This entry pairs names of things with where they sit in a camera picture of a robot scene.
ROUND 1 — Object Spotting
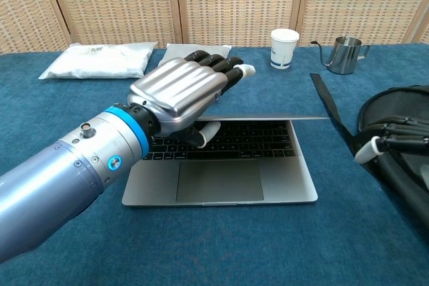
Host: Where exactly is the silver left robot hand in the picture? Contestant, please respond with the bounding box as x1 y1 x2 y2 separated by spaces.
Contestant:
127 50 257 149

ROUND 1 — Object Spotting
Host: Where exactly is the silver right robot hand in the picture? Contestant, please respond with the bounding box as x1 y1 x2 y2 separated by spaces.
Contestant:
354 115 429 165

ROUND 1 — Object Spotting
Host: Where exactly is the silver laptop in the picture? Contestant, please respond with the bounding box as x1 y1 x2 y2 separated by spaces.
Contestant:
121 113 331 207

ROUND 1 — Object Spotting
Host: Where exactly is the black backpack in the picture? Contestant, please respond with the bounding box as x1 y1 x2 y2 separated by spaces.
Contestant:
310 72 429 223

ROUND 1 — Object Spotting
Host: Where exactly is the grey clothing in plastic bag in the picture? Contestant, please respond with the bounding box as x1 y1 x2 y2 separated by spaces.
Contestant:
157 43 233 66

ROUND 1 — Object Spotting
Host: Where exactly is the white clothing in plastic bag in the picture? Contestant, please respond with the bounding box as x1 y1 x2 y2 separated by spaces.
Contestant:
38 42 158 80

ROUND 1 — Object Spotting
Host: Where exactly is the steel gooseneck pitcher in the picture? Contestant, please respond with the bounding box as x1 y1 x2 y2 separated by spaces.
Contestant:
310 36 371 75

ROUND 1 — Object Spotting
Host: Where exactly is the woven bamboo folding screen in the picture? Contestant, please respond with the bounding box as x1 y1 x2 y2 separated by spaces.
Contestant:
0 0 429 55

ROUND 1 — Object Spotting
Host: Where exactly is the white paper cup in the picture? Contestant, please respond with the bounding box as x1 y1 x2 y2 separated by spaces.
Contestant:
269 28 300 70

